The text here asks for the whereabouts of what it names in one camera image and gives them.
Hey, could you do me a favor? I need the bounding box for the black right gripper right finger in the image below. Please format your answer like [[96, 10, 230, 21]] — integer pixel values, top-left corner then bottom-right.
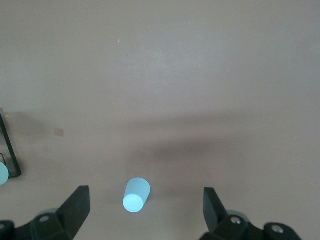
[[202, 187, 301, 240]]

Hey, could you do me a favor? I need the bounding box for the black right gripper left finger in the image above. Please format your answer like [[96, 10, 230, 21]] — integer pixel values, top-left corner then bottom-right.
[[0, 185, 91, 240]]

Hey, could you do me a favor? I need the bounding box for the light blue plastic cup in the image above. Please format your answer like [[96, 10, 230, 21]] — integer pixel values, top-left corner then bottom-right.
[[122, 177, 152, 214]]

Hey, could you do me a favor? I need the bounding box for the black wire cup holder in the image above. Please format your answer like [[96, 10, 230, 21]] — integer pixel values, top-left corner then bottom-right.
[[0, 107, 23, 179]]

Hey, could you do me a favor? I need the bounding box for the mint green plastic cup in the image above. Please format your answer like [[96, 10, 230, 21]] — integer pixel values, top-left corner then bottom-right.
[[0, 161, 10, 186]]

